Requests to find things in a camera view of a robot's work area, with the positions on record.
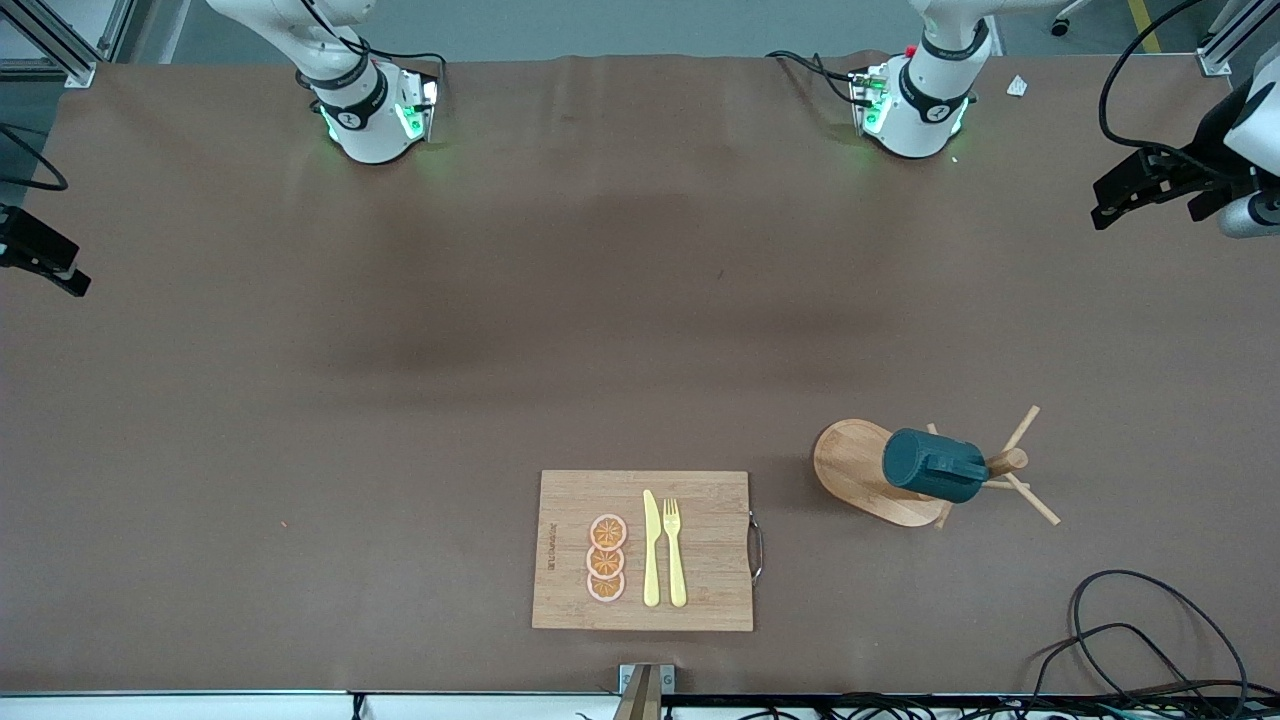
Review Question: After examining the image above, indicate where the dark teal cup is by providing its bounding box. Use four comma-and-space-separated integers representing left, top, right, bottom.
883, 428, 989, 504

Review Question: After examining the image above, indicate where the wooden mug tree stand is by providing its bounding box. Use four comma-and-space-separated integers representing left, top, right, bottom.
813, 405, 1061, 529

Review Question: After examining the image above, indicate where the brown table cover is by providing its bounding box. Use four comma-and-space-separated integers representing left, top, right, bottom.
0, 50, 1280, 696

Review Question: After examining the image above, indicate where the bamboo cutting board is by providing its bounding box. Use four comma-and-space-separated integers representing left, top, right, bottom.
531, 470, 754, 632

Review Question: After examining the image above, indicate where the yellow plastic fork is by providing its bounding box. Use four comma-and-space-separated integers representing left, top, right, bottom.
663, 498, 688, 608

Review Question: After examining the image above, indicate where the yellow plastic knife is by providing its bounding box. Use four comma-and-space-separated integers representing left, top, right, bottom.
642, 489, 662, 608

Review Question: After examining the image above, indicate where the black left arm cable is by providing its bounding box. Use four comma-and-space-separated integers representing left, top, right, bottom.
1098, 0, 1251, 183

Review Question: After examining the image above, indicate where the aluminium frame profile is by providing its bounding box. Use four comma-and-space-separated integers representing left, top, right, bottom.
1197, 0, 1266, 78
0, 0, 136, 89

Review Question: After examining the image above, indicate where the black base cable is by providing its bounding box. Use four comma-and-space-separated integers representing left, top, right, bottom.
766, 48, 871, 106
300, 0, 448, 79

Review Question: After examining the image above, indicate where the black looped cable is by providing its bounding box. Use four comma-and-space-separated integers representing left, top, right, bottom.
1030, 569, 1251, 716

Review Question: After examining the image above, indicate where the white table edge rail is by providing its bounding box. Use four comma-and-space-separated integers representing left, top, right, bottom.
0, 690, 621, 720

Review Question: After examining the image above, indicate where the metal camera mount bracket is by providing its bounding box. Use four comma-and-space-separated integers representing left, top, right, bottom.
612, 663, 677, 720

